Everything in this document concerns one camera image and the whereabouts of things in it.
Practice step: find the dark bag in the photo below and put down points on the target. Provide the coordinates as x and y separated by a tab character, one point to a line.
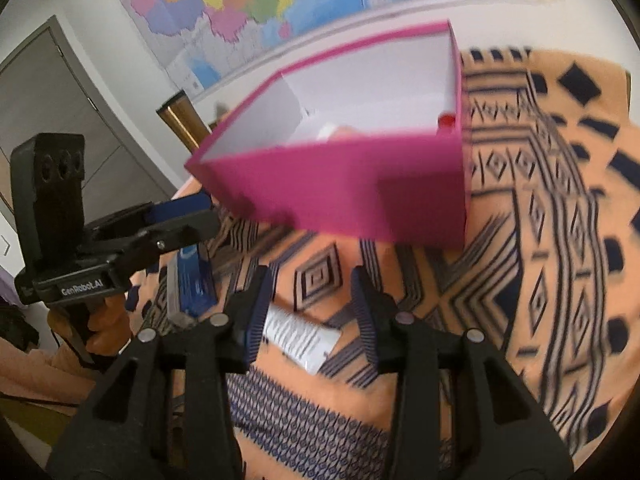
17	322

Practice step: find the grey door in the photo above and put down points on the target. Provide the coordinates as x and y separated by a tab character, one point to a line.
60	95

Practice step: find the purple cloth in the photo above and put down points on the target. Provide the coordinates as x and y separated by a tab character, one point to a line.
6	287

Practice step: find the pink cloth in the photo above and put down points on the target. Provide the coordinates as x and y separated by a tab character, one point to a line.
35	370

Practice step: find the blue carton with white swoosh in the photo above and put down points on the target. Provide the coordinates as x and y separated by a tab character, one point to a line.
192	285

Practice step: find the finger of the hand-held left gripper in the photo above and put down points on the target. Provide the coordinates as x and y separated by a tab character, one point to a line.
180	205
190	227

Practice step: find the orange patterned blanket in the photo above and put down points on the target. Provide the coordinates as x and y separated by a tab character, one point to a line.
550	260

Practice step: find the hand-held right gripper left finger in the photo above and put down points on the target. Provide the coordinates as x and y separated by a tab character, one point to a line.
260	310

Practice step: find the small red object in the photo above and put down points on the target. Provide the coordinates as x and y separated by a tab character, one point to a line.
447	121

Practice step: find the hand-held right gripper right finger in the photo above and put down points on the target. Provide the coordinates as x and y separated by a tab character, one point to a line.
361	310

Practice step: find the magenta cardboard box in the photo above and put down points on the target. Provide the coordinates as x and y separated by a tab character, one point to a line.
325	190

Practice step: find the white wall switch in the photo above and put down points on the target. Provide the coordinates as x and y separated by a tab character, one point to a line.
5	245

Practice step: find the person's left hand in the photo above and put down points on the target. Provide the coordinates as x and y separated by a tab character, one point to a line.
110	325

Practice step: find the colourful wall map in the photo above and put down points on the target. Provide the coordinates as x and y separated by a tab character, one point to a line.
250	0

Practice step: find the pink tube with white cap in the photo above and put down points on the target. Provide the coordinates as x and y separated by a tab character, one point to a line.
337	132

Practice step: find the white squeeze tube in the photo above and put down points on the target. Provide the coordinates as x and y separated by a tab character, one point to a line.
300	340

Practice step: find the gold metal cylinder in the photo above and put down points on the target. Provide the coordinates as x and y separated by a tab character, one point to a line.
182	120

